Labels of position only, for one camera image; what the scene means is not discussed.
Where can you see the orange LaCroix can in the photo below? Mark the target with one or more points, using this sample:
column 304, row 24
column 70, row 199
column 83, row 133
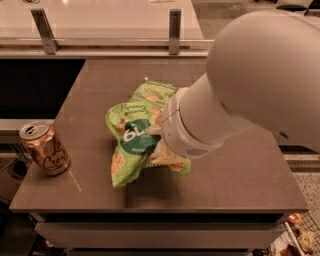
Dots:
column 41, row 141

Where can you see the green Kettle chip bag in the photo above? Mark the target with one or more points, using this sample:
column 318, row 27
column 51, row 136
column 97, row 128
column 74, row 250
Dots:
column 155, row 93

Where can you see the metal railing bracket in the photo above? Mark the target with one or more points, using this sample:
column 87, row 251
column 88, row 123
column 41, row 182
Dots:
column 174, row 31
column 49, row 43

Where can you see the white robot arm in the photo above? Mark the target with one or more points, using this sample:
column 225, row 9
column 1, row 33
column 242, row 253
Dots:
column 263, row 69

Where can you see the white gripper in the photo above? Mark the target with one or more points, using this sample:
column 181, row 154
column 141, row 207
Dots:
column 179, row 128

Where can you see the middle metal railing bracket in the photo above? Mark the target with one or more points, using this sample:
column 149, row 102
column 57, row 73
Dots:
column 174, row 31

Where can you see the wire basket with snacks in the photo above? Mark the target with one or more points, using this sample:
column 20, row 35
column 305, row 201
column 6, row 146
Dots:
column 301, row 239

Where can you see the left metal railing bracket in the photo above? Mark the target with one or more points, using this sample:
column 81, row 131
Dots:
column 49, row 43

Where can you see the green rice chip bag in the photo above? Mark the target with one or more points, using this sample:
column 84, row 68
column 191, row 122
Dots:
column 129, row 123

